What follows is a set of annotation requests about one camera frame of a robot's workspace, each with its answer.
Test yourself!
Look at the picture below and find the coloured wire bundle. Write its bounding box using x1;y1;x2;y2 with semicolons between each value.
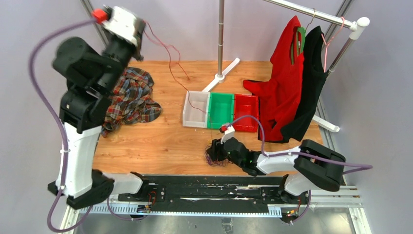
204;142;238;168

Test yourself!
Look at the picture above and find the red wire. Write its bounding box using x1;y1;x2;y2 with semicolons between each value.
143;20;207;114

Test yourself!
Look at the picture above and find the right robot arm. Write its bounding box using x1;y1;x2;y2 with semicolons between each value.
206;137;346;203

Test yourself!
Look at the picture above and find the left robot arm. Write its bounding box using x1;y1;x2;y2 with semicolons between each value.
48;37;149;209

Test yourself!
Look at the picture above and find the green plastic bin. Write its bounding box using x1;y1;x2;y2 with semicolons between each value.
207;92;235;129

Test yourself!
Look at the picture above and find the white plastic bin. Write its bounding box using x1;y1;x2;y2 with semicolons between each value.
182;91;210;128

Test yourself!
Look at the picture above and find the red plastic bin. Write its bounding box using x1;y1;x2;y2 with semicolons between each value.
233;94;259;133

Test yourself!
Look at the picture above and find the plaid flannel shirt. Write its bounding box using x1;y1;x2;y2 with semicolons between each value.
101;67;163;137

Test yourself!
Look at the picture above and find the red shirt on hanger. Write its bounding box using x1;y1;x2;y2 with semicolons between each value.
243;16;304;142

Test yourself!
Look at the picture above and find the black shirt on hanger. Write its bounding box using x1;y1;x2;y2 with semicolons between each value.
281;26;327;143

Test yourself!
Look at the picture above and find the green hanger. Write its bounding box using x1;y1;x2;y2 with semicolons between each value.
290;27;306;65

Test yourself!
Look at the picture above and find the pink hanger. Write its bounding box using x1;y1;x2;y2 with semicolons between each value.
321;16;345;73

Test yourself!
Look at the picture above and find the metal clothes rack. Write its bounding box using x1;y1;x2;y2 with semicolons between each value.
201;0;371;133

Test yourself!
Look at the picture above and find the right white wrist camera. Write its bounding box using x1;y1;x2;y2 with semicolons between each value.
220;125;235;144

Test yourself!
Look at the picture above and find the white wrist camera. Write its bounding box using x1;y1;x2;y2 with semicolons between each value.
220;125;235;144
102;6;146;47

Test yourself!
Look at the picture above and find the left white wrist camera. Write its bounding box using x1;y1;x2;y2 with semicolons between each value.
102;6;146;47

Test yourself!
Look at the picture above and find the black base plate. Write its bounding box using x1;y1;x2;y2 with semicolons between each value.
116;175;308;214

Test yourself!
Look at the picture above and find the aluminium frame rail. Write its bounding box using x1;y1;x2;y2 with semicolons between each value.
80;0;109;46

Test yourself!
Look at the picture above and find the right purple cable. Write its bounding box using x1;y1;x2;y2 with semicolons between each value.
223;115;373;224

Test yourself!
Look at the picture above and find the purple cable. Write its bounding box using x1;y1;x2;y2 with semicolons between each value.
223;115;373;224
28;18;149;234

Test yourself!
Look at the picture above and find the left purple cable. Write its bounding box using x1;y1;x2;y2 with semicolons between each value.
28;18;149;234

